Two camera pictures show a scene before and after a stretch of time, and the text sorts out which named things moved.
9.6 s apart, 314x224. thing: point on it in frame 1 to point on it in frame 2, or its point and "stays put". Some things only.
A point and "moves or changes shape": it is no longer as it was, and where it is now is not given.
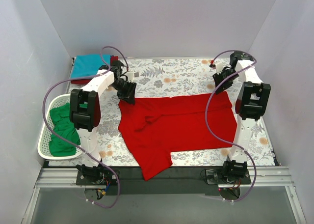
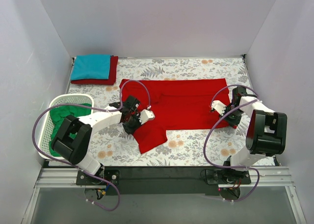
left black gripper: (126, 90) to (131, 125)
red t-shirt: (152, 128) moves or changes shape
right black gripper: (222, 80) to (230, 118)
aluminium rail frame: (261, 177) stays put
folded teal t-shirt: (87, 65) stays put
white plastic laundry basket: (45, 134) stays put
